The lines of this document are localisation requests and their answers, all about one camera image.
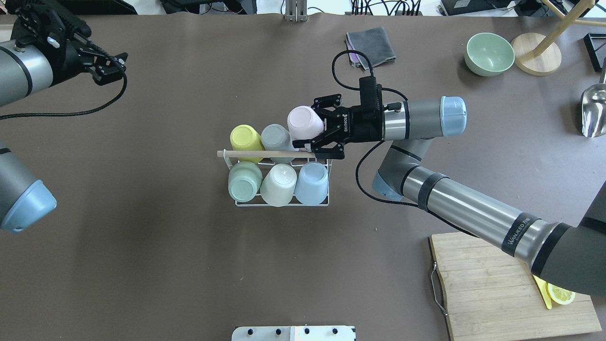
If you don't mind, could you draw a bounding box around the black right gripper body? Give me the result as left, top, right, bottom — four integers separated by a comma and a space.
327, 106, 384, 144

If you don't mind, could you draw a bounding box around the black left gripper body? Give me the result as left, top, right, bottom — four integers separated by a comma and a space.
10, 0, 92, 85

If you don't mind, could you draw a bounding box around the pink plastic cup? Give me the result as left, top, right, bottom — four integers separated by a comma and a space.
286, 106, 324, 140

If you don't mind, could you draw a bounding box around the mint green plastic cup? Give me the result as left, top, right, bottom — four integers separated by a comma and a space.
228, 162, 263, 203

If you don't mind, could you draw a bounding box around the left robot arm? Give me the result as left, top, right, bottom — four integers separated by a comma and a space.
0, 0, 128, 233

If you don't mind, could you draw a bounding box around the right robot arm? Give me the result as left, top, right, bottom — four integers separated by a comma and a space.
294, 94, 606, 296

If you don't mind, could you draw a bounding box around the light blue plastic cup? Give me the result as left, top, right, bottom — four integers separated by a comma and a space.
294, 162, 329, 206

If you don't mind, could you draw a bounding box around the grey plastic cup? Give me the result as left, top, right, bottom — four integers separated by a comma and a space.
260, 124, 294, 151

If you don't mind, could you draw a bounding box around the cream white plastic cup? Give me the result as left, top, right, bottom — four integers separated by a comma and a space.
260, 164, 297, 207

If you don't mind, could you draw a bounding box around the yellow plastic cup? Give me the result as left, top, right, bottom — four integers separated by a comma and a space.
230, 125, 265, 151

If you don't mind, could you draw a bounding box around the grey folded cloth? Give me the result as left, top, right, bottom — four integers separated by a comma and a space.
346, 27, 397, 71

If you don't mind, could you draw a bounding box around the light green bowl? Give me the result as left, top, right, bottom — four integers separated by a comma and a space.
464, 32, 515, 76

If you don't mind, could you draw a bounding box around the wooden mug tree stand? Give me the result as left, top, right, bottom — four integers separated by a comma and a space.
511, 0, 606, 76

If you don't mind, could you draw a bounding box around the wooden cutting board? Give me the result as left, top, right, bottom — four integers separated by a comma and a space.
428, 232, 602, 341

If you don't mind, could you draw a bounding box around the metal scoop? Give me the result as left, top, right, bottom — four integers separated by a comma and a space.
581, 67, 606, 138

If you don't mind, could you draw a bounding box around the yellow plastic knife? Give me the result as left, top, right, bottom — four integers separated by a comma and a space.
533, 275, 553, 309

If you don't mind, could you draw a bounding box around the lemon slice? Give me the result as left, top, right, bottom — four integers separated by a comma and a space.
547, 283, 576, 305

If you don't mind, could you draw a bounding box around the white wire cup rack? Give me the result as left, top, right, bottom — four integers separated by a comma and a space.
217, 149, 332, 207

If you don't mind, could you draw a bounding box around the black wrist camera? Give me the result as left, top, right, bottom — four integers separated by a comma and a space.
359, 76, 380, 115

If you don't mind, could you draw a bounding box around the aluminium frame post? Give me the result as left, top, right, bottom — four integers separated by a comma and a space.
284, 0, 309, 22

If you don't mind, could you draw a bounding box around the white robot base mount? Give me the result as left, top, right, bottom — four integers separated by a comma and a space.
231, 325, 356, 341

